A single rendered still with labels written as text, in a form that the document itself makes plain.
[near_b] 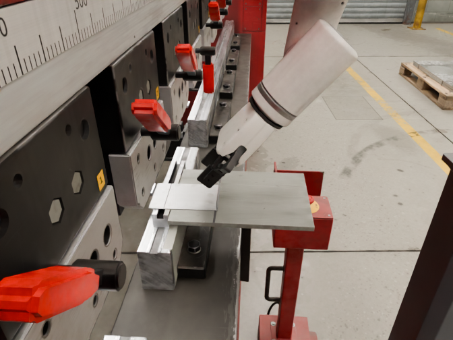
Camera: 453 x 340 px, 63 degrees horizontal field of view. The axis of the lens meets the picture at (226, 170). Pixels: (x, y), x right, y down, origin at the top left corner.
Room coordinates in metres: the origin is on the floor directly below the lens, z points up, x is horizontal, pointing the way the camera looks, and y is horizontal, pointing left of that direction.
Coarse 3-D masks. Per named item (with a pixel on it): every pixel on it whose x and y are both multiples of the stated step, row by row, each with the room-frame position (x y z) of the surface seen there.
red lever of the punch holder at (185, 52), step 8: (176, 48) 0.49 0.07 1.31; (184, 48) 0.49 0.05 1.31; (192, 48) 0.50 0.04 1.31; (184, 56) 0.49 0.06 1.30; (192, 56) 0.50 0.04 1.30; (184, 64) 0.51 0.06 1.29; (192, 64) 0.51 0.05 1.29; (176, 72) 0.56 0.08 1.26; (184, 72) 0.55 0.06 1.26; (192, 72) 0.54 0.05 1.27; (200, 72) 0.55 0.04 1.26; (184, 80) 0.56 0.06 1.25; (192, 80) 0.55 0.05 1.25; (200, 80) 0.55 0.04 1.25
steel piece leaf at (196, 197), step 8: (176, 184) 0.64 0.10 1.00; (184, 184) 0.64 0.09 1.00; (192, 184) 0.64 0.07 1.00; (200, 184) 0.64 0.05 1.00; (176, 192) 0.61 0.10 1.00; (184, 192) 0.61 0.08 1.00; (192, 192) 0.61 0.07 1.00; (200, 192) 0.61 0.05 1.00; (208, 192) 0.61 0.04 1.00; (216, 192) 0.61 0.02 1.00; (168, 200) 0.58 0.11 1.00; (176, 200) 0.58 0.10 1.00; (184, 200) 0.58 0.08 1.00; (192, 200) 0.58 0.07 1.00; (200, 200) 0.58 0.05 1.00; (208, 200) 0.58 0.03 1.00; (216, 200) 0.56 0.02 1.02; (168, 208) 0.56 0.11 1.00; (176, 208) 0.56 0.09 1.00; (184, 208) 0.56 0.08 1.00; (192, 208) 0.56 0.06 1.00; (200, 208) 0.56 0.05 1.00; (208, 208) 0.56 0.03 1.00; (216, 208) 0.55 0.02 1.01
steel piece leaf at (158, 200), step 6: (156, 186) 0.63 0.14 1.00; (162, 186) 0.63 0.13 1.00; (168, 186) 0.63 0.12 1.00; (156, 192) 0.61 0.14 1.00; (162, 192) 0.61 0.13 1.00; (168, 192) 0.61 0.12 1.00; (156, 198) 0.59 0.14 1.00; (162, 198) 0.59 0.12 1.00; (150, 204) 0.57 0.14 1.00; (156, 204) 0.57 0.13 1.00; (162, 204) 0.57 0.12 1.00
